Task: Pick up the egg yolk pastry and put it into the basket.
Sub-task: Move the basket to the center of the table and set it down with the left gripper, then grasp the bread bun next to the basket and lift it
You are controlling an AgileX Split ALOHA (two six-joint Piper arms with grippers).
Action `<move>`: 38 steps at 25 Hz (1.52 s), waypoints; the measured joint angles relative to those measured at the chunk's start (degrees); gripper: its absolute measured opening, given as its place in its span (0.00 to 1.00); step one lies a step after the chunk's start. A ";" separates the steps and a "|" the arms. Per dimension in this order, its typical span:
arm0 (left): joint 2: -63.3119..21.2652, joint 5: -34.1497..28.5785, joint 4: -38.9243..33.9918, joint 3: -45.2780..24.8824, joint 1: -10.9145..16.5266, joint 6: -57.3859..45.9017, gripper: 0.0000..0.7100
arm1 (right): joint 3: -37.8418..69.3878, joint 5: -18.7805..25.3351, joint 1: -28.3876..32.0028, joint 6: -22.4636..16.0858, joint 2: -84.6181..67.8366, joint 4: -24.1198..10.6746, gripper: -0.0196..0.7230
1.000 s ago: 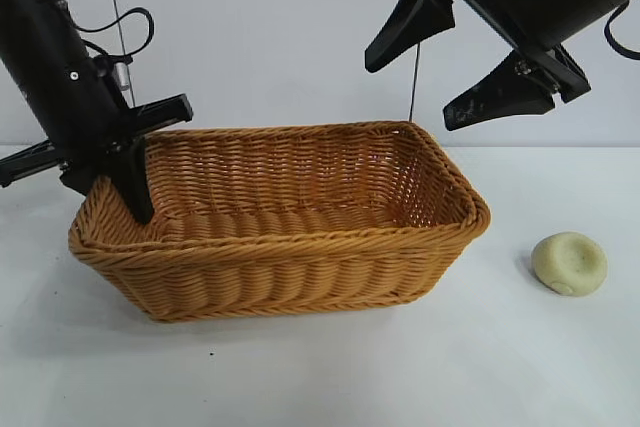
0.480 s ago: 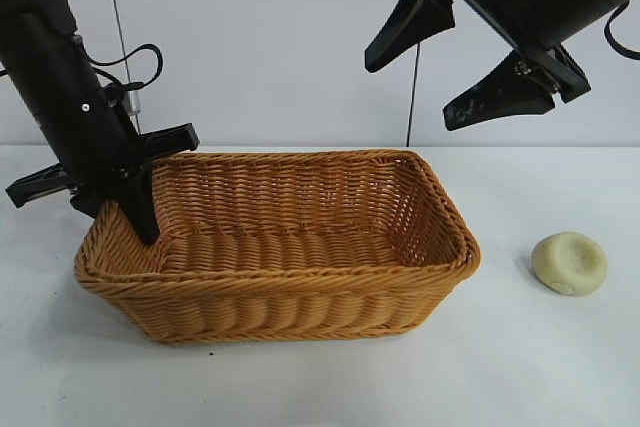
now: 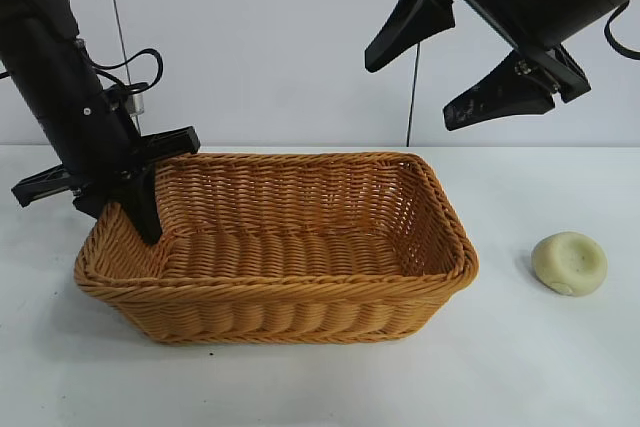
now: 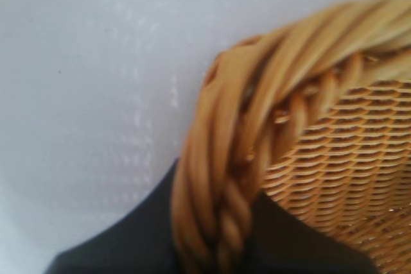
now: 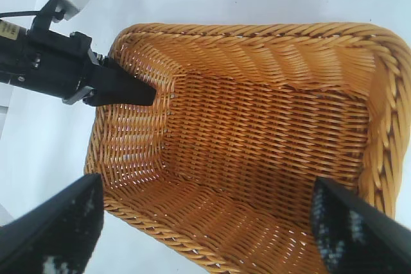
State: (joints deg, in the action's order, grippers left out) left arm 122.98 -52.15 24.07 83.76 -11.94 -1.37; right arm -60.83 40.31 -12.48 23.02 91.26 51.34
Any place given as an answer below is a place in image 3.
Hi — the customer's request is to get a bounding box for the woven wicker basket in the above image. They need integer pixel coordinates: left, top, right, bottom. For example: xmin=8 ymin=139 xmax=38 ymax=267
xmin=73 ymin=150 xmax=480 ymax=347

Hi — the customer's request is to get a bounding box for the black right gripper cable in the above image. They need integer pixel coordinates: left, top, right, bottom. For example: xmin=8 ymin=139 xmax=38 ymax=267
xmin=604 ymin=0 xmax=640 ymax=56

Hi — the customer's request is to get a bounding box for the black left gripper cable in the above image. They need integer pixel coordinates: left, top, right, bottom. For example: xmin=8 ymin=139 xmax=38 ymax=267
xmin=92 ymin=48 xmax=165 ymax=94

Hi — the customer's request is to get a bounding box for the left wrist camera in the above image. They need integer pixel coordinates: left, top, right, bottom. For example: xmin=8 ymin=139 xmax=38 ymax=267
xmin=102 ymin=81 xmax=150 ymax=119

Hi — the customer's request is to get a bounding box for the pale round egg yolk pastry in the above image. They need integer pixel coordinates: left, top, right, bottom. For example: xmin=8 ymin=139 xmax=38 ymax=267
xmin=530 ymin=231 xmax=609 ymax=297

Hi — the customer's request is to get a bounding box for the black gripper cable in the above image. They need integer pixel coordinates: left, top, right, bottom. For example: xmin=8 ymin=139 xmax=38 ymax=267
xmin=604 ymin=0 xmax=640 ymax=56
xmin=92 ymin=48 xmax=165 ymax=94

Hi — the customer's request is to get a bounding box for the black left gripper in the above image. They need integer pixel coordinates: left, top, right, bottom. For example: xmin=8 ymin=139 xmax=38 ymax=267
xmin=4 ymin=20 xmax=200 ymax=246

